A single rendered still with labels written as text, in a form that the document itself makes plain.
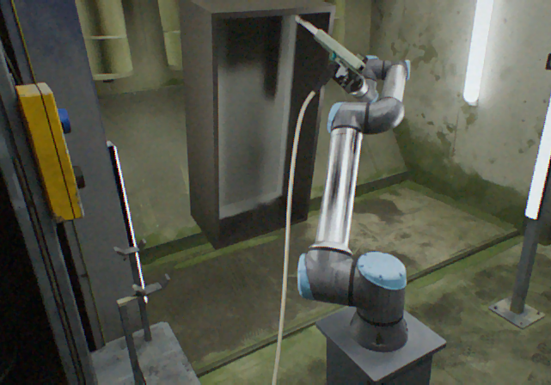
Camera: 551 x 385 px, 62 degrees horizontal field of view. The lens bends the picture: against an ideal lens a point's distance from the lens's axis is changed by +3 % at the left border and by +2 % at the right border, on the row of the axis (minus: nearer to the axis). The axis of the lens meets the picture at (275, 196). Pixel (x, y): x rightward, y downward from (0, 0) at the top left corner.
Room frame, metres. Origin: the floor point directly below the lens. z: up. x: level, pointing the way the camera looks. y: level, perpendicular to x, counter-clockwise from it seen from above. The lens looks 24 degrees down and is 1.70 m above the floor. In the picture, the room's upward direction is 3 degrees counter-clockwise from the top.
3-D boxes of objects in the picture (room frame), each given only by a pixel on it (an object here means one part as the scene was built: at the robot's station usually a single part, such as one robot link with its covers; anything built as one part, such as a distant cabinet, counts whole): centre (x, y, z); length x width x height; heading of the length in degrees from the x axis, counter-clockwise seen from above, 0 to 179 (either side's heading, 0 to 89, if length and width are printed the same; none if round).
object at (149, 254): (3.15, -0.04, 0.11); 2.70 x 0.02 x 0.13; 119
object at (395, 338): (1.19, -0.32, 0.69); 0.19 x 0.19 x 0.10
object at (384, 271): (1.19, -0.32, 0.83); 0.17 x 0.15 x 0.18; 72
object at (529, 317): (2.01, -1.31, 0.01); 0.20 x 0.20 x 0.01; 29
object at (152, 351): (0.93, 0.36, 0.95); 0.26 x 0.15 x 0.32; 29
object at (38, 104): (0.87, 0.45, 1.42); 0.12 x 0.06 x 0.26; 29
